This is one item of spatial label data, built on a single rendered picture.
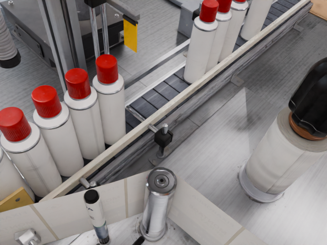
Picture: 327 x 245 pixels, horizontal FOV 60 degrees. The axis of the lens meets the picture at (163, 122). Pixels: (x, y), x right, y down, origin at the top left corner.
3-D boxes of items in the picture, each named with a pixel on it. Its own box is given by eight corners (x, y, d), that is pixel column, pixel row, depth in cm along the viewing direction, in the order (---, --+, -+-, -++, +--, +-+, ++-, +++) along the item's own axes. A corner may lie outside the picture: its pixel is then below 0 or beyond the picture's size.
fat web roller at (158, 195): (153, 247, 47) (162, 206, 32) (134, 227, 48) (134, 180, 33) (171, 227, 49) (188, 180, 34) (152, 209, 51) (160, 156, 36)
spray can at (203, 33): (194, 88, 70) (213, 13, 53) (178, 77, 71) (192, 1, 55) (207, 78, 72) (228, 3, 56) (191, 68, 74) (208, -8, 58)
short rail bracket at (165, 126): (160, 164, 62) (166, 133, 52) (151, 155, 63) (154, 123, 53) (170, 155, 63) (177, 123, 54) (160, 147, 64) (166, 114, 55)
